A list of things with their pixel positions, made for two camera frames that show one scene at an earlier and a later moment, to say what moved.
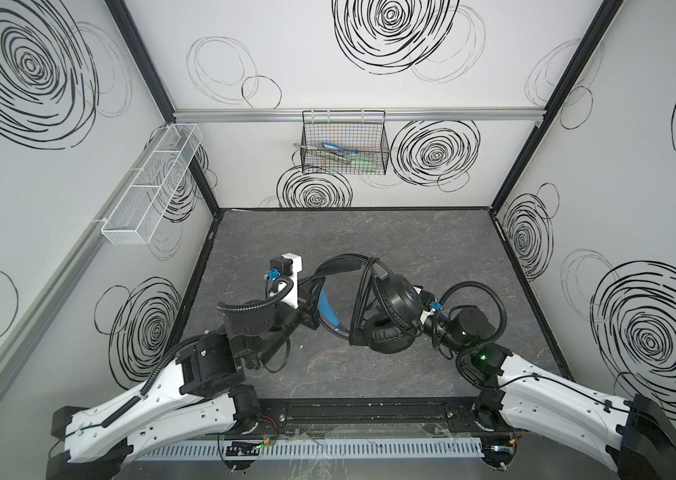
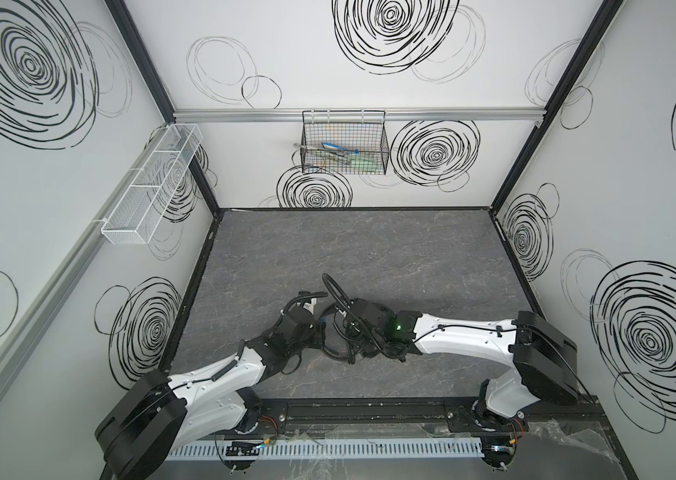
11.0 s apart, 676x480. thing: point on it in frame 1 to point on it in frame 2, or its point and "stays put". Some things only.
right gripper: x=429 y=321 to x=349 y=315
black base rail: x=377 y=416 stays put
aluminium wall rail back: x=236 y=116 stays put
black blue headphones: x=397 y=308 to x=352 y=336
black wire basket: x=344 y=142 stays put
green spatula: x=351 y=162 stays put
